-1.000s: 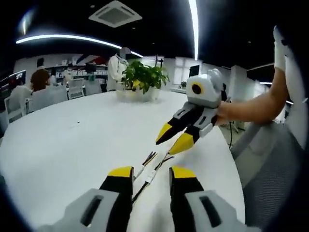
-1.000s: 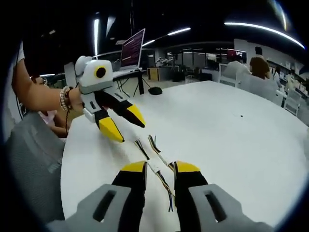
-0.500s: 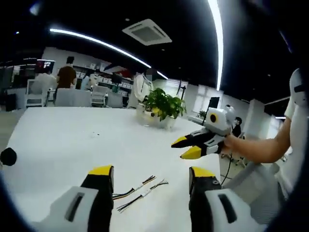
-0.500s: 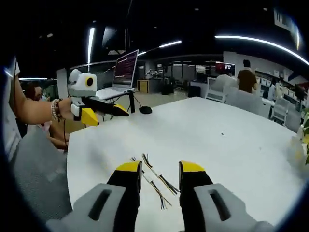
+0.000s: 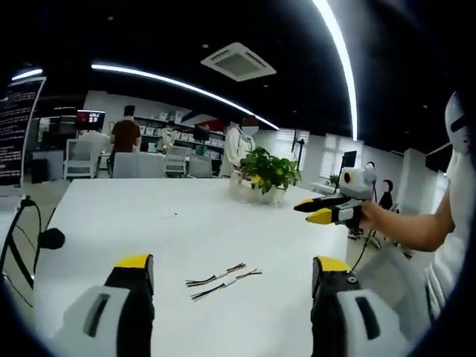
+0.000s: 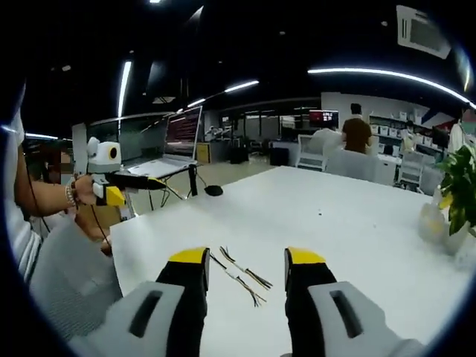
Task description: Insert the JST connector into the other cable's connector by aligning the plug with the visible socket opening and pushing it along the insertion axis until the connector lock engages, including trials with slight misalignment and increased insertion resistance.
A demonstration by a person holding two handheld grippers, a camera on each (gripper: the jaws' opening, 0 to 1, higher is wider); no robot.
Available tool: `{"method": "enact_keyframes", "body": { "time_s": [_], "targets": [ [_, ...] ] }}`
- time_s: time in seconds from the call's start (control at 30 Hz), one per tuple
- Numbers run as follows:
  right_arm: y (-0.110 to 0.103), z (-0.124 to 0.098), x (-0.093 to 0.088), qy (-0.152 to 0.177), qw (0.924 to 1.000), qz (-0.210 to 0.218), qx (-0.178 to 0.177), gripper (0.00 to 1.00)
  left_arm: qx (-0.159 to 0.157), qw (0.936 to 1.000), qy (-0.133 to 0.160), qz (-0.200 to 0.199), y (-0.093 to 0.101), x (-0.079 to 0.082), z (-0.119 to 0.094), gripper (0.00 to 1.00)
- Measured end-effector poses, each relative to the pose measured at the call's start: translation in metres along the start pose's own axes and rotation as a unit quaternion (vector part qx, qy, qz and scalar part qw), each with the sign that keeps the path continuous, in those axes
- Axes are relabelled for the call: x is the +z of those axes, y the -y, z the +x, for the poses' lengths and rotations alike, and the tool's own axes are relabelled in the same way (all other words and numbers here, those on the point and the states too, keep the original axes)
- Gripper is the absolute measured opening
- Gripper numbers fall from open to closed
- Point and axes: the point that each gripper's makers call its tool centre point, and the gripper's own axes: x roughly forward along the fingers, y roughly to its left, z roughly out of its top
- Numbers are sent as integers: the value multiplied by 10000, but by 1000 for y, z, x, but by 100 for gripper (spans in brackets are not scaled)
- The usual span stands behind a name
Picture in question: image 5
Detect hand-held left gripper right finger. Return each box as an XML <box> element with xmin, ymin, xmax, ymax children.
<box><xmin>311</xmin><ymin>255</ymin><xmax>410</xmax><ymax>357</ymax></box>

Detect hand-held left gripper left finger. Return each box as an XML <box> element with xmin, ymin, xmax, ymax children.
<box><xmin>51</xmin><ymin>253</ymin><xmax>155</xmax><ymax>357</ymax></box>

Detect JST connector with long wires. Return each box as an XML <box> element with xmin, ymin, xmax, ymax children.
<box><xmin>185</xmin><ymin>274</ymin><xmax>225</xmax><ymax>289</ymax></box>
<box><xmin>190</xmin><ymin>281</ymin><xmax>232</xmax><ymax>302</ymax></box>

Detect person's right hand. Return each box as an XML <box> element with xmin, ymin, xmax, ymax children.
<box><xmin>358</xmin><ymin>199</ymin><xmax>391</xmax><ymax>234</ymax></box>

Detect monitor on floor stand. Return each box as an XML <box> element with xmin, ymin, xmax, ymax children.
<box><xmin>340</xmin><ymin>149</ymin><xmax>358</xmax><ymax>176</ymax></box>

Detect potted green plant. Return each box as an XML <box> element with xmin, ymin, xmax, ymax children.
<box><xmin>229</xmin><ymin>146</ymin><xmax>303</xmax><ymax>206</ymax></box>

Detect black tripod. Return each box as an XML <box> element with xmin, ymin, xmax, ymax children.
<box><xmin>292</xmin><ymin>129</ymin><xmax>310</xmax><ymax>165</ymax></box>

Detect black round object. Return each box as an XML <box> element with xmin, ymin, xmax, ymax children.
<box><xmin>39</xmin><ymin>228</ymin><xmax>66</xmax><ymax>250</ymax></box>

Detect long curved ceiling light strip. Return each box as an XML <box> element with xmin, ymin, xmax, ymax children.
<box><xmin>312</xmin><ymin>0</ymin><xmax>360</xmax><ymax>142</ymax></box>

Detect white worn device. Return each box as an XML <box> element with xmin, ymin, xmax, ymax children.
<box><xmin>445</xmin><ymin>91</ymin><xmax>475</xmax><ymax>154</ymax></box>

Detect person's white shirt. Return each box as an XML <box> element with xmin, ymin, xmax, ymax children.
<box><xmin>425</xmin><ymin>148</ymin><xmax>474</xmax><ymax>321</ymax></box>

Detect small grey office chair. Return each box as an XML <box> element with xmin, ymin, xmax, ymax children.
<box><xmin>164</xmin><ymin>146</ymin><xmax>191</xmax><ymax>178</ymax></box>
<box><xmin>188</xmin><ymin>154</ymin><xmax>214</xmax><ymax>179</ymax></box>

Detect wide grey chair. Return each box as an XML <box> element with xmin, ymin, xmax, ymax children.
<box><xmin>112</xmin><ymin>151</ymin><xmax>166</xmax><ymax>179</ymax></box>

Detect shelves with white boxes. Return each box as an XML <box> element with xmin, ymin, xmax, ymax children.
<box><xmin>133</xmin><ymin>114</ymin><xmax>228</xmax><ymax>154</ymax></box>

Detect white mesh office chair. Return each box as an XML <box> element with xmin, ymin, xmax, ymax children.
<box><xmin>63</xmin><ymin>138</ymin><xmax>100</xmax><ymax>180</ymax></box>

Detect ceiling air conditioner vent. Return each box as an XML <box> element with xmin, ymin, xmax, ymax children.
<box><xmin>200</xmin><ymin>42</ymin><xmax>277</xmax><ymax>83</ymax></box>

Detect thin ceiling light strip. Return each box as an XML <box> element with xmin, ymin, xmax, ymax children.
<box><xmin>91</xmin><ymin>63</ymin><xmax>280</xmax><ymax>131</ymax></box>

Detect open laptop with text screen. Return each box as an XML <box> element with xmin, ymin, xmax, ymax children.
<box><xmin>0</xmin><ymin>76</ymin><xmax>48</xmax><ymax>215</ymax></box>

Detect short ceiling light strip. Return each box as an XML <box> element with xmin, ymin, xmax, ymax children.
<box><xmin>10</xmin><ymin>68</ymin><xmax>44</xmax><ymax>81</ymax></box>

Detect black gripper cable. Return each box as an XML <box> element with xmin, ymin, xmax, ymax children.
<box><xmin>351</xmin><ymin>225</ymin><xmax>377</xmax><ymax>273</ymax></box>

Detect black floor cable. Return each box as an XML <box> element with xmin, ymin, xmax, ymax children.
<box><xmin>0</xmin><ymin>274</ymin><xmax>35</xmax><ymax>309</ymax></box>

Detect wall screen with red picture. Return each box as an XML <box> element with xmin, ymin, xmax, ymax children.
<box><xmin>76</xmin><ymin>109</ymin><xmax>106</xmax><ymax>132</ymax></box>

